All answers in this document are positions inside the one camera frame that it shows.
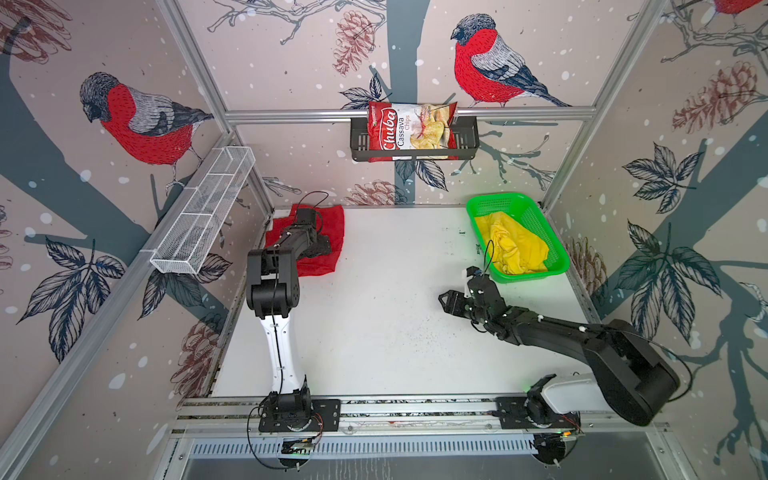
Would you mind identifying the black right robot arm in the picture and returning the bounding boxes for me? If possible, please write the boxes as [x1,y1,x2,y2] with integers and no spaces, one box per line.
[438,268,681,427]

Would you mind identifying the red shorts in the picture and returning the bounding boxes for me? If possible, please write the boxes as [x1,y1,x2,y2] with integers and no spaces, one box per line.
[265,204,345,277]

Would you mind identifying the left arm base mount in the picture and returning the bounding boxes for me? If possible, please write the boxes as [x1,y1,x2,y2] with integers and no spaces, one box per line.
[258,386,341,434]

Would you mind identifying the black wall shelf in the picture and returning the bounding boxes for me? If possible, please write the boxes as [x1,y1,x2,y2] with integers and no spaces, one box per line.
[350,117,480,162]

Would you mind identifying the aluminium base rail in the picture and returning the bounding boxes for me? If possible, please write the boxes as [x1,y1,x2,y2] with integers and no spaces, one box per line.
[169,394,671,438]

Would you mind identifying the green plastic basket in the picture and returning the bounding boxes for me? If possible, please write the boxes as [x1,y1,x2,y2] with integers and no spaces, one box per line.
[466,191,571,284]

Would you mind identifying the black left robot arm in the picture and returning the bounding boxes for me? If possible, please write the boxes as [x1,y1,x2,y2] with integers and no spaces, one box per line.
[245,208,331,395]

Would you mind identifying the red chips bag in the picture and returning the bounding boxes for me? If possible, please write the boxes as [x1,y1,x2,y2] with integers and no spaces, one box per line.
[367,102,457,162]

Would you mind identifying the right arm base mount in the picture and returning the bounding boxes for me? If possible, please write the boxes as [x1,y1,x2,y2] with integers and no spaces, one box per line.
[493,374,581,431]

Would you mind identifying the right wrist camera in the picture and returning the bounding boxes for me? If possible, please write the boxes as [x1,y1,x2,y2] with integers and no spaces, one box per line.
[465,266,484,281]

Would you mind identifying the yellow shorts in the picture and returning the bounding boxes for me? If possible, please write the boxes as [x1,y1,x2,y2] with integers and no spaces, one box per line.
[474,212,549,276]

